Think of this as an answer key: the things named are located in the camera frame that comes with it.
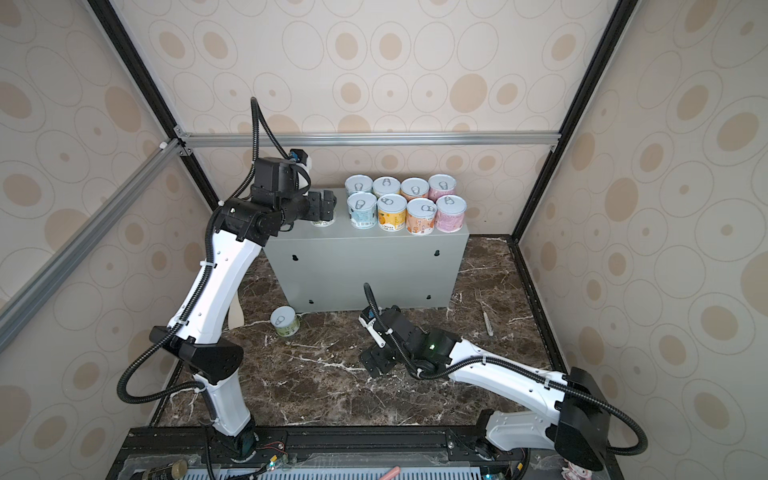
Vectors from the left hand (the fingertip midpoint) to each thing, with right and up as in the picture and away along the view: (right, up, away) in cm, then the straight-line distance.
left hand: (324, 190), depth 70 cm
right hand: (+12, -39, +7) cm, 41 cm away
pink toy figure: (+58, -65, -2) cm, 87 cm away
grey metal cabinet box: (0, -18, +13) cm, 22 cm away
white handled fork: (+47, -37, +24) cm, 64 cm away
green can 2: (-16, -35, +20) cm, 43 cm away
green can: (-2, -7, +4) cm, 9 cm away
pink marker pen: (+16, -66, 0) cm, 68 cm away
